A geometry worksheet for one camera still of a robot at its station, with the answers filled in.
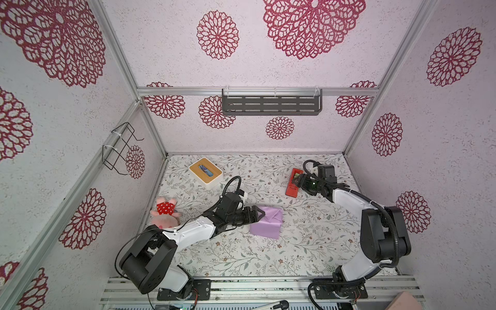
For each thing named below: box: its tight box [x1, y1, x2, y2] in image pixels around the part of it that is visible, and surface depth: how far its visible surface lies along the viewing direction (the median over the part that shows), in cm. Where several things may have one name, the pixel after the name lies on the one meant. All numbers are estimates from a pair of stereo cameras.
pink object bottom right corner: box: [384, 291, 424, 310], surface depth 72 cm
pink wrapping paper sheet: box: [249, 206, 283, 240], surface depth 82 cm
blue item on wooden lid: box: [198, 164, 214, 177], surface depth 109 cm
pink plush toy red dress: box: [149, 196, 182, 230], surface depth 92 cm
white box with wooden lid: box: [188, 156, 224, 190], surface depth 108 cm
